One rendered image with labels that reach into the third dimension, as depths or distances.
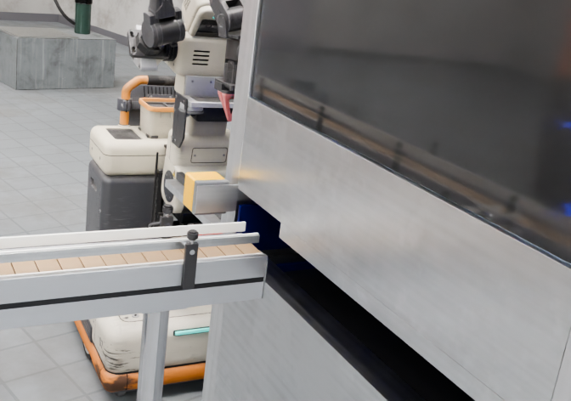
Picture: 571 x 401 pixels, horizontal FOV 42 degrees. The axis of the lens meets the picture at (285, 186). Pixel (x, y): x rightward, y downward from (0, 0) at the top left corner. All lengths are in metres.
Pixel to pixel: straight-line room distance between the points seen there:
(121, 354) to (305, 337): 1.25
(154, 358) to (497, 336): 0.76
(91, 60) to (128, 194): 4.82
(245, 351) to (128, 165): 1.18
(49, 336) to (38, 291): 1.70
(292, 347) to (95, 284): 0.37
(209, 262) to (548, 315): 0.70
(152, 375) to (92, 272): 0.29
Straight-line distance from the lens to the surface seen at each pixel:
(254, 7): 1.51
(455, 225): 1.01
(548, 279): 0.90
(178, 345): 2.59
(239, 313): 1.61
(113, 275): 1.36
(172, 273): 1.39
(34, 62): 7.18
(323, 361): 1.32
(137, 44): 2.29
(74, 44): 7.31
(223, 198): 1.56
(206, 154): 2.42
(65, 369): 2.83
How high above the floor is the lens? 1.50
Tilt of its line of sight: 18 degrees down
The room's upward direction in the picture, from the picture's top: 8 degrees clockwise
